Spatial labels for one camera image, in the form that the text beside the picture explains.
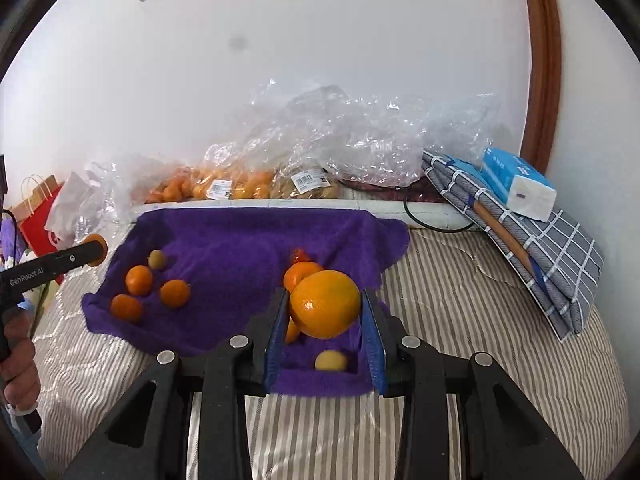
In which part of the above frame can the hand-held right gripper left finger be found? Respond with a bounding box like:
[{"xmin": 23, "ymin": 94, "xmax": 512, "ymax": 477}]
[{"xmin": 62, "ymin": 287, "xmax": 291, "ymax": 480}]

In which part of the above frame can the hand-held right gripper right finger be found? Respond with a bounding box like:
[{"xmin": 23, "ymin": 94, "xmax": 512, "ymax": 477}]
[{"xmin": 361, "ymin": 287, "xmax": 584, "ymax": 480}]

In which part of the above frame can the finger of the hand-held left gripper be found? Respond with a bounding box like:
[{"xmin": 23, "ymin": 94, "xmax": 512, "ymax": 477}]
[{"xmin": 65, "ymin": 241, "xmax": 101, "ymax": 268}]

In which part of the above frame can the small orange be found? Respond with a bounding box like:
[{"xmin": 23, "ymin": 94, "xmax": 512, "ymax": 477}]
[
  {"xmin": 110, "ymin": 294, "xmax": 143, "ymax": 323},
  {"xmin": 82, "ymin": 234, "xmax": 107, "ymax": 266},
  {"xmin": 125, "ymin": 265, "xmax": 154, "ymax": 296},
  {"xmin": 160, "ymin": 280, "xmax": 191, "ymax": 309}
]

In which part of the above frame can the small pale yellow fruit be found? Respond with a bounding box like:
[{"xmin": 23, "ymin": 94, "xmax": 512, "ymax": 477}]
[{"xmin": 314, "ymin": 350, "xmax": 348, "ymax": 372}]

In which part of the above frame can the medium orange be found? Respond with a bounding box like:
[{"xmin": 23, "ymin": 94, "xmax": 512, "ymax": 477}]
[{"xmin": 283, "ymin": 261, "xmax": 325, "ymax": 293}]

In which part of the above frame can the plastic bag of tangerines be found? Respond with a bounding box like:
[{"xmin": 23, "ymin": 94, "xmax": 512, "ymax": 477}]
[{"xmin": 145, "ymin": 165, "xmax": 201, "ymax": 205}]

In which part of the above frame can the plastic bag of brown longans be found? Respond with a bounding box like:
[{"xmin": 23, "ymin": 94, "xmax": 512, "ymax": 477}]
[{"xmin": 270, "ymin": 162, "xmax": 341, "ymax": 200}]

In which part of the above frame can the labelled plastic bag of kumquats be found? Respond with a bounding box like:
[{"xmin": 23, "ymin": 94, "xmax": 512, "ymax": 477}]
[{"xmin": 192, "ymin": 167, "xmax": 276, "ymax": 201}]

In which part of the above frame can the person's left hand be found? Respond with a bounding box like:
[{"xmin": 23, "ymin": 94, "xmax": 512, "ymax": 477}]
[{"xmin": 0, "ymin": 310, "xmax": 42, "ymax": 413}]

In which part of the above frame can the red paper bag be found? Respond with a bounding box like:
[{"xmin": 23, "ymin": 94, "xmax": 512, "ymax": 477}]
[{"xmin": 10, "ymin": 175, "xmax": 68, "ymax": 286}]

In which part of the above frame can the white plastic bag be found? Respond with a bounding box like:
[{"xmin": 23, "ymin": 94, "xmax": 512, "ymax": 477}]
[{"xmin": 45, "ymin": 171, "xmax": 96, "ymax": 251}]

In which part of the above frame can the empty clear plastic bag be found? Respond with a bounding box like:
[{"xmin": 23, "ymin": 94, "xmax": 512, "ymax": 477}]
[{"xmin": 87, "ymin": 157, "xmax": 173, "ymax": 226}]

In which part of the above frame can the striped bed sheet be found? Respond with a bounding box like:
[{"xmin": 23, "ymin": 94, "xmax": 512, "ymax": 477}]
[{"xmin": 30, "ymin": 220, "xmax": 631, "ymax": 480}]

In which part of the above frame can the purple towel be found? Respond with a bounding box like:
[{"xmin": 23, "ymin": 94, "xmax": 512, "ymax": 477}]
[{"xmin": 81, "ymin": 208, "xmax": 411, "ymax": 397}]

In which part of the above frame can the dark red packet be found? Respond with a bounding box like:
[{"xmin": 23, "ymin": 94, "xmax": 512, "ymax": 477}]
[{"xmin": 340, "ymin": 177, "xmax": 451, "ymax": 204}]

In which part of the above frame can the large crumpled clear plastic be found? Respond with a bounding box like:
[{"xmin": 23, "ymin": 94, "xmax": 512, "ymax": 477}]
[{"xmin": 200, "ymin": 79, "xmax": 501, "ymax": 191}]

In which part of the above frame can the folded grey plaid blanket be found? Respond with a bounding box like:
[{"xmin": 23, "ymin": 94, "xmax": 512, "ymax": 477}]
[{"xmin": 420, "ymin": 149, "xmax": 606, "ymax": 343}]

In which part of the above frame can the blue and white tissue pack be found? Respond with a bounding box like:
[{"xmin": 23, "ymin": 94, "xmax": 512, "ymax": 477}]
[{"xmin": 480, "ymin": 146, "xmax": 558, "ymax": 222}]

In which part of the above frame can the black cable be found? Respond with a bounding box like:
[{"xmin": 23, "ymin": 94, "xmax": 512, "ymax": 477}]
[{"xmin": 402, "ymin": 200, "xmax": 483, "ymax": 234}]

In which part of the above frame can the brown wooden door frame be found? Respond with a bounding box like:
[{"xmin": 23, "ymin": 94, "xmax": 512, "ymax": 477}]
[{"xmin": 517, "ymin": 0, "xmax": 563, "ymax": 173}]

